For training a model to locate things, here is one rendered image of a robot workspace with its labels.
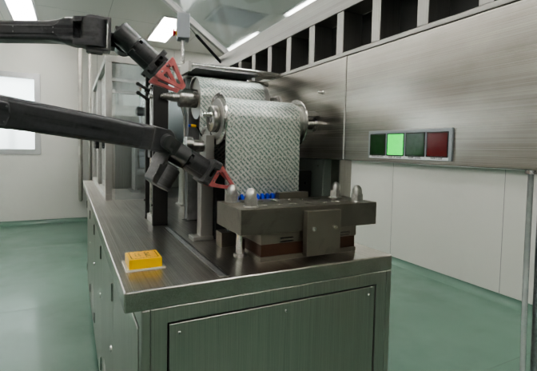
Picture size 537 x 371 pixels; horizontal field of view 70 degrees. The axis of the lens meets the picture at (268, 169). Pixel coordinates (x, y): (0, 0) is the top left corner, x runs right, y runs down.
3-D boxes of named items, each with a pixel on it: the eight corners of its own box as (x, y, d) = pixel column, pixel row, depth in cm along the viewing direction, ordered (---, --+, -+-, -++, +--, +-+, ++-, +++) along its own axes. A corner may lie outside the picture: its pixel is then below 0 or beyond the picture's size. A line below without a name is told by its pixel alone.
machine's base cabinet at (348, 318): (86, 295, 300) (86, 185, 295) (169, 284, 329) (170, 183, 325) (135, 740, 76) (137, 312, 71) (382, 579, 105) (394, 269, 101)
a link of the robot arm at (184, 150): (175, 136, 96) (169, 137, 101) (161, 160, 94) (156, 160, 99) (198, 150, 99) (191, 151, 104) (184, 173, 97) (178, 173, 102)
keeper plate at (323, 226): (302, 254, 95) (303, 210, 94) (335, 250, 99) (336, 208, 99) (308, 257, 92) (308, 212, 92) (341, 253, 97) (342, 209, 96)
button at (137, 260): (125, 262, 89) (125, 252, 88) (156, 259, 92) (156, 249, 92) (129, 271, 82) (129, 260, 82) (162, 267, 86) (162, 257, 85)
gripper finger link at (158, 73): (177, 96, 97) (148, 69, 94) (171, 99, 104) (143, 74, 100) (194, 77, 99) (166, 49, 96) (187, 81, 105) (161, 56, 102)
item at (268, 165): (224, 205, 106) (225, 137, 105) (297, 201, 117) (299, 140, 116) (224, 205, 106) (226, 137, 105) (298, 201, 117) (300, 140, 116)
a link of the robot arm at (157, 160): (168, 132, 90) (147, 126, 95) (142, 174, 87) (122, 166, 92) (199, 156, 99) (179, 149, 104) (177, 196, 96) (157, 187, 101)
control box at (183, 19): (172, 41, 161) (172, 16, 160) (188, 42, 163) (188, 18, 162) (173, 36, 154) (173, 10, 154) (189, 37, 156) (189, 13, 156)
